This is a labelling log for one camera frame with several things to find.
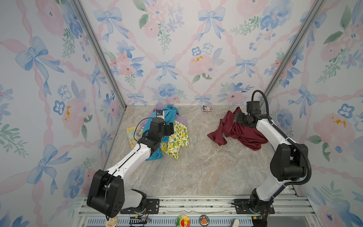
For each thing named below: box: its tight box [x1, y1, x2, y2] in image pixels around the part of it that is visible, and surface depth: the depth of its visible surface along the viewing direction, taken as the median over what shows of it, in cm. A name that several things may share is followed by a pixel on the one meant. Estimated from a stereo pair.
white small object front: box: [232, 218, 240, 227], surface depth 69 cm
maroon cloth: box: [207, 106, 269, 151], surface depth 99 cm
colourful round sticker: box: [175, 214, 191, 227], surface depth 70 cm
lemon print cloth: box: [160, 120, 190, 160], surface depth 94 cm
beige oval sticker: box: [105, 216, 118, 227], surface depth 70 cm
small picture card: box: [201, 105, 214, 113], surface depth 119 cm
